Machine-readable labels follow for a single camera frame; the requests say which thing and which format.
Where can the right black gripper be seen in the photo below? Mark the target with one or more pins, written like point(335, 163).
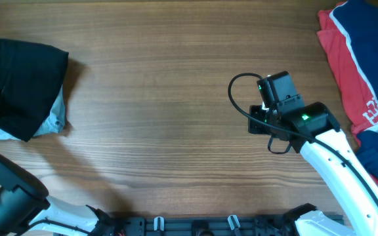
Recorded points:
point(255, 119)

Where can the black shorts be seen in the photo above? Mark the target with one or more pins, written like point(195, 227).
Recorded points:
point(31, 75)

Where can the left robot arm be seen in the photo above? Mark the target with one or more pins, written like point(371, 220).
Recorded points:
point(25, 205)

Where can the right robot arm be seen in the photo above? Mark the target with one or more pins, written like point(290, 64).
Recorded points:
point(313, 132)

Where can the red and navy shirt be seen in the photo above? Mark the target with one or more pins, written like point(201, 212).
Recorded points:
point(349, 36)

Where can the folded light blue denim shorts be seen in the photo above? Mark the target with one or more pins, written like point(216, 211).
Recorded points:
point(54, 123)

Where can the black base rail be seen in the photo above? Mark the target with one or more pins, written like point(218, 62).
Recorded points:
point(260, 225)

